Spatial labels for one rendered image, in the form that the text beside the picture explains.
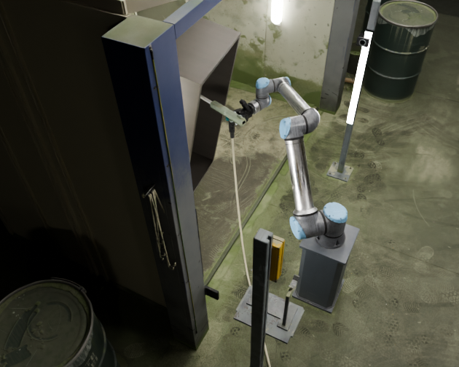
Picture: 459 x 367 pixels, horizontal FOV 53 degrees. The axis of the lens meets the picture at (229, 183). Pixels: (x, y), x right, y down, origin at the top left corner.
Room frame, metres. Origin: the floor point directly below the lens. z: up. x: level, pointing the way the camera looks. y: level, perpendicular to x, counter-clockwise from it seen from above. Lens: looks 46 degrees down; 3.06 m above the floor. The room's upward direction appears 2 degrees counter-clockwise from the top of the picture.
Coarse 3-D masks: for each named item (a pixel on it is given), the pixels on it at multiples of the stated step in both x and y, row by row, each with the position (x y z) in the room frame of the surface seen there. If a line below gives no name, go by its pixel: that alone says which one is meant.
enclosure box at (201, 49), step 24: (216, 24) 2.70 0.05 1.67; (192, 48) 2.41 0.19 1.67; (216, 48) 2.44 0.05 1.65; (192, 72) 2.19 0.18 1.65; (216, 72) 2.71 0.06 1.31; (192, 96) 2.12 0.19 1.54; (216, 96) 2.72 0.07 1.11; (192, 120) 2.12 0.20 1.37; (216, 120) 2.72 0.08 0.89; (192, 144) 2.15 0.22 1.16; (216, 144) 2.72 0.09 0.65; (192, 168) 2.63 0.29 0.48
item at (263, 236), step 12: (264, 240) 1.04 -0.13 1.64; (264, 252) 1.03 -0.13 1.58; (264, 264) 1.03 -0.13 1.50; (264, 276) 1.03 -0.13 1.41; (252, 288) 1.06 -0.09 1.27; (264, 288) 1.03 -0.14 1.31; (252, 300) 1.05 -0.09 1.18; (264, 300) 1.04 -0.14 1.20; (252, 312) 1.05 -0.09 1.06; (264, 312) 1.05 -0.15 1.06; (252, 324) 1.05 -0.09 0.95; (264, 324) 1.06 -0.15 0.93; (252, 336) 1.05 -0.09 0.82; (264, 336) 1.07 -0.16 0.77; (252, 348) 1.05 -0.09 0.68; (252, 360) 1.05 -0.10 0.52
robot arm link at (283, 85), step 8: (272, 80) 2.67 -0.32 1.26; (280, 80) 2.66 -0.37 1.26; (288, 80) 2.68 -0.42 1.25; (280, 88) 2.59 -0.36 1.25; (288, 88) 2.54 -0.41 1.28; (288, 96) 2.46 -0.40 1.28; (296, 96) 2.42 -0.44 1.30; (296, 104) 2.34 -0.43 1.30; (304, 104) 2.30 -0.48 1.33; (296, 112) 2.31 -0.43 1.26; (304, 112) 2.20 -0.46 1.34; (312, 112) 2.17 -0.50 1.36; (312, 120) 2.11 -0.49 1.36; (312, 128) 2.08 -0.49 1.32
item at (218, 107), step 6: (210, 102) 2.59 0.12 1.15; (216, 102) 2.57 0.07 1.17; (216, 108) 2.51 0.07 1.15; (222, 108) 2.49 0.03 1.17; (228, 108) 2.49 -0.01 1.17; (222, 114) 2.48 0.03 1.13; (228, 114) 2.43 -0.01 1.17; (234, 114) 2.42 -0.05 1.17; (234, 120) 2.39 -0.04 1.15; (240, 120) 2.35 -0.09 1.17; (234, 126) 2.44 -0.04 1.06; (240, 126) 2.34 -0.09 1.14; (234, 132) 2.43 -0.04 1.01
